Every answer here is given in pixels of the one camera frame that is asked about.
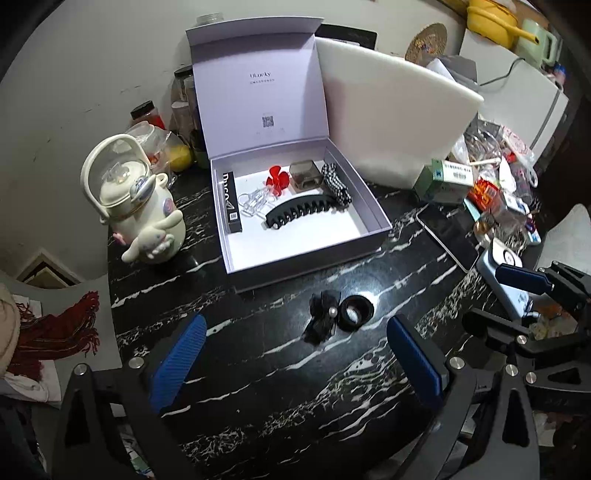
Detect red fringed scarf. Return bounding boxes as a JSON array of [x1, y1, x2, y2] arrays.
[[9, 291, 100, 379]]

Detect beige cloth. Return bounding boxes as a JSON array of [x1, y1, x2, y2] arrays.
[[0, 281, 21, 370]]

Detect clear plastic bag with snacks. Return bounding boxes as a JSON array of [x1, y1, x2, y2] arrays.
[[124, 121, 192, 188]]

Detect light blue power bank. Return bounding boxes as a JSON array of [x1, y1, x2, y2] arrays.
[[475, 237, 536, 319]]

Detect black slim box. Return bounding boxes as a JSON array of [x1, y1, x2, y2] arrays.
[[222, 171, 244, 233]]

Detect green medicine box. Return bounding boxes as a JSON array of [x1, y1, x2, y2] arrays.
[[412, 158, 476, 205]]

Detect crumpled clear plastic bag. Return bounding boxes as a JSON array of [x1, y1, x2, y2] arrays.
[[464, 121, 539, 185]]

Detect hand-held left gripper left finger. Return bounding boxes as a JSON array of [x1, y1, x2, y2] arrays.
[[48, 313, 208, 480]]

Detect black ring hair tie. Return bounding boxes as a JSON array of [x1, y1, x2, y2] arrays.
[[336, 295, 375, 332]]

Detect yellow fruit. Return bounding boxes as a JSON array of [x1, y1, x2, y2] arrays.
[[168, 144, 194, 172]]

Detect white foam board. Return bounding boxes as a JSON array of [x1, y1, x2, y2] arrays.
[[314, 37, 485, 190]]

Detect black smartphone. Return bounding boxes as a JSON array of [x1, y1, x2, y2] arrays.
[[416, 203, 483, 273]]

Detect grey translucent hair clip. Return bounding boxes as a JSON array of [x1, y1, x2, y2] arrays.
[[288, 159, 324, 191]]

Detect round woven mat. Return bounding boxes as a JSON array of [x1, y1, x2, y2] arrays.
[[405, 22, 448, 63]]

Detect white appliance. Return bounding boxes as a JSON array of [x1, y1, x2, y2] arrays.
[[459, 30, 571, 160]]

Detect red foil packet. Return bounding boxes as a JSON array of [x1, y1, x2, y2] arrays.
[[468, 178, 502, 210]]

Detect checkered fabric hair clip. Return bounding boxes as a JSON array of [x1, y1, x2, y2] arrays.
[[321, 161, 352, 208]]

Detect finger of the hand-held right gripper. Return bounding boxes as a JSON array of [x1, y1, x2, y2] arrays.
[[462, 308, 591, 411], [495, 261, 591, 315]]

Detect grey power cable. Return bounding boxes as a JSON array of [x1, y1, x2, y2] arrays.
[[480, 58, 527, 86]]

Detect white cloth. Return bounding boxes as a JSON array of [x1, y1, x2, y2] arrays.
[[542, 203, 591, 273]]

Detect black picture frame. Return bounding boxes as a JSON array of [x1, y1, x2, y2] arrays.
[[315, 23, 377, 51]]

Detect lilac gift box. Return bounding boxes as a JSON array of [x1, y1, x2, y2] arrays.
[[185, 17, 393, 292]]

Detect cream cartoon kettle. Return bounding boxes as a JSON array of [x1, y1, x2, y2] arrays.
[[81, 134, 186, 265]]

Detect black claw hair clip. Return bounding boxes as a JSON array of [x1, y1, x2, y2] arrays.
[[264, 196, 334, 230]]

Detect grey tissue pack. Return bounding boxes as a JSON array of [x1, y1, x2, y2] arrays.
[[427, 53, 478, 86]]

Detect jars with condiments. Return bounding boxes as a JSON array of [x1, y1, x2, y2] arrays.
[[171, 65, 208, 169]]

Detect clear plastic hair clip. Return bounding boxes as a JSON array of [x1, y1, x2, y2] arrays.
[[238, 184, 278, 217]]

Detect yellow cooking pot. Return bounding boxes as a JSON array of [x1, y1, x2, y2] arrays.
[[466, 0, 536, 49]]

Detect pink and white box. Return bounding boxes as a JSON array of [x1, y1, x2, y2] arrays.
[[501, 127, 536, 158]]

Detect pale green kettle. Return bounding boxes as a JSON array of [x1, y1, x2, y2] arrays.
[[515, 18, 564, 70]]

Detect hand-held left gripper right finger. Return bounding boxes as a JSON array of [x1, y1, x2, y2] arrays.
[[387, 314, 541, 480]]

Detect red hair clip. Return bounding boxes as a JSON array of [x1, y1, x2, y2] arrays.
[[265, 165, 291, 198]]

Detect red spice jar black lid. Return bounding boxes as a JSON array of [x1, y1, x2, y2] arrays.
[[130, 100, 166, 130]]

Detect black bow hair tie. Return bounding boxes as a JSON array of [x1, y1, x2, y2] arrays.
[[302, 290, 341, 344]]

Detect beige rectangular frame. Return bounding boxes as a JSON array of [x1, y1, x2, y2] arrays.
[[16, 249, 88, 289]]

